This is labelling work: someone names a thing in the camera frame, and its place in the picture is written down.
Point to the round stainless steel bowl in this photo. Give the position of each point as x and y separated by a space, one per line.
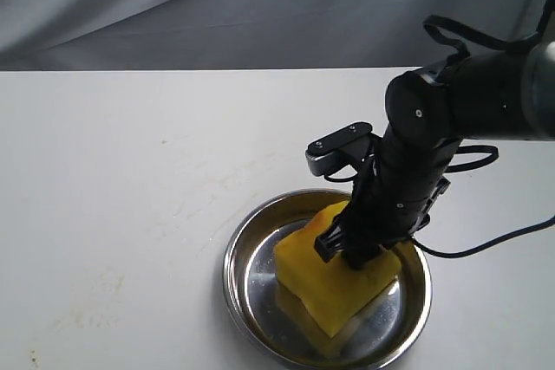
305 313

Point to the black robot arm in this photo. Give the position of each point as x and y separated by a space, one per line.
443 118

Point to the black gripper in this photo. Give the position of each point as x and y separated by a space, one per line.
390 201

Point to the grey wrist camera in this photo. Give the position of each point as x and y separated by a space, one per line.
348 146

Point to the black stand pole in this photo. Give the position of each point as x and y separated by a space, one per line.
546 14

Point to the yellow sponge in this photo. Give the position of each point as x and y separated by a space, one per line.
332 293

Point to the grey fabric backdrop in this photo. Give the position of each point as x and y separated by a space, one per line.
240 34

